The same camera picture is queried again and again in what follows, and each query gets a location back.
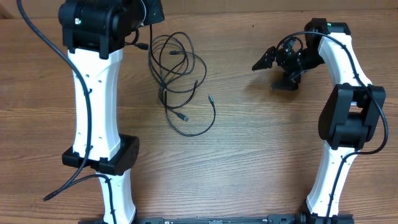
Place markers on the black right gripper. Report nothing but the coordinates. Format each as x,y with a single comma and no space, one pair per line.
269,58

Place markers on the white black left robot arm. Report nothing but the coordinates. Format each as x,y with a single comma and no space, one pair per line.
94,33

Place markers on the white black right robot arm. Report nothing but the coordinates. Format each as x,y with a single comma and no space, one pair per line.
348,119

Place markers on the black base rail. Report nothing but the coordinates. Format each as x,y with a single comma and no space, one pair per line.
217,220

